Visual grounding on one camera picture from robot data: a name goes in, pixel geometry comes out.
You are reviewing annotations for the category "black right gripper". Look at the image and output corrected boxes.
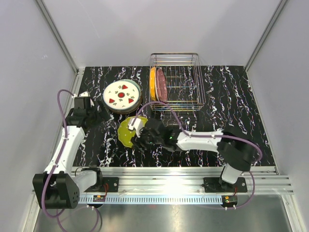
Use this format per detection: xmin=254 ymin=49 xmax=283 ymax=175
xmin=130 ymin=126 xmax=163 ymax=154

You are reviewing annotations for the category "white watermelon pattern plate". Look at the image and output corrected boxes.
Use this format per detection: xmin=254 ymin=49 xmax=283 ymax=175
xmin=103 ymin=80 xmax=141 ymax=111

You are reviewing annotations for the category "lime green polka dot plate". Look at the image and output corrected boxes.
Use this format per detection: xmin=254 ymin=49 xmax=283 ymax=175
xmin=117 ymin=116 xmax=136 ymax=148

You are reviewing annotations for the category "pink polka dot plate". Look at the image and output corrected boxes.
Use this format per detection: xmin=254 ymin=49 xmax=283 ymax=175
xmin=156 ymin=67 xmax=168 ymax=103

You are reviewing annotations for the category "yellow polka dot plate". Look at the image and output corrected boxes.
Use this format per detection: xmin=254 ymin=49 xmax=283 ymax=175
xmin=149 ymin=67 xmax=156 ymax=101

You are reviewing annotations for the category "white plate green lettered rim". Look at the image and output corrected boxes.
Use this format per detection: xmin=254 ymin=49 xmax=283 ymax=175
xmin=154 ymin=70 xmax=160 ymax=101

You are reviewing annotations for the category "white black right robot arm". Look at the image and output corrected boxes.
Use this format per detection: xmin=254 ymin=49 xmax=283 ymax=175
xmin=128 ymin=118 xmax=258 ymax=192

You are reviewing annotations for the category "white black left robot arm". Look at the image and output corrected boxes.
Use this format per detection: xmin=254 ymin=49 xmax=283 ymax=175
xmin=32 ymin=96 xmax=111 ymax=210

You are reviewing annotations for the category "stack of round plates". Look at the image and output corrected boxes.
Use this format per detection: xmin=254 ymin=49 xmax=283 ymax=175
xmin=112 ymin=79 xmax=142 ymax=114

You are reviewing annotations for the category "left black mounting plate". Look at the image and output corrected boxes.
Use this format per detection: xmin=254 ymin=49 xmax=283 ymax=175
xmin=85 ymin=177 xmax=119 ymax=193

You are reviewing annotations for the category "black mounting plate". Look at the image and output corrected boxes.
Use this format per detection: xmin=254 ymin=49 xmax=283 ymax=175
xmin=202 ymin=177 xmax=248 ymax=193
xmin=85 ymin=177 xmax=119 ymax=193

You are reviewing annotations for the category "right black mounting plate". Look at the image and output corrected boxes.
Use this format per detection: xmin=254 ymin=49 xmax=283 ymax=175
xmin=202 ymin=177 xmax=248 ymax=193

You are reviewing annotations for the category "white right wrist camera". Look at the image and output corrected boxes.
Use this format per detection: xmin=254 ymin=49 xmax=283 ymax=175
xmin=128 ymin=117 xmax=144 ymax=137

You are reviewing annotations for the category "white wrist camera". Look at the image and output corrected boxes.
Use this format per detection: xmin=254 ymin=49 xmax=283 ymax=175
xmin=78 ymin=91 xmax=95 ymax=107
xmin=128 ymin=117 xmax=144 ymax=137

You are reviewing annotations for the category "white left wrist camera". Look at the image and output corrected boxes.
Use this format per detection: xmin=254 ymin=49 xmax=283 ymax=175
xmin=78 ymin=91 xmax=95 ymax=107

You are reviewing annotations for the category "left aluminium frame post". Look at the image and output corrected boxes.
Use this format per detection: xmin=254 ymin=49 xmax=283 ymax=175
xmin=34 ymin=0 xmax=79 ymax=75

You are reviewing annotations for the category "aluminium frame post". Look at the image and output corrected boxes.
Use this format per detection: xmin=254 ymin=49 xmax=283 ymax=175
xmin=34 ymin=0 xmax=79 ymax=75
xmin=244 ymin=0 xmax=289 ymax=72

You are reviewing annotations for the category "metal wire dish rack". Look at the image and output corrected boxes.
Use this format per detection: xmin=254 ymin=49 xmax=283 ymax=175
xmin=150 ymin=52 xmax=206 ymax=111

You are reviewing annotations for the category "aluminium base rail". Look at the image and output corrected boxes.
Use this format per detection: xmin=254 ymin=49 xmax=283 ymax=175
xmin=32 ymin=166 xmax=295 ymax=196

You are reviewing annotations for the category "white slotted cable duct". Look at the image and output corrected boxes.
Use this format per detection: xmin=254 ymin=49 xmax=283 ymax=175
xmin=79 ymin=194 xmax=223 ymax=205

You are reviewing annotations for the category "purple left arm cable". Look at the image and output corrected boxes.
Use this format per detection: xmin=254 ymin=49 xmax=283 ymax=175
xmin=40 ymin=89 xmax=101 ymax=232

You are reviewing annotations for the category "right aluminium frame post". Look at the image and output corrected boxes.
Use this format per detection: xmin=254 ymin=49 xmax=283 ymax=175
xmin=244 ymin=0 xmax=289 ymax=72

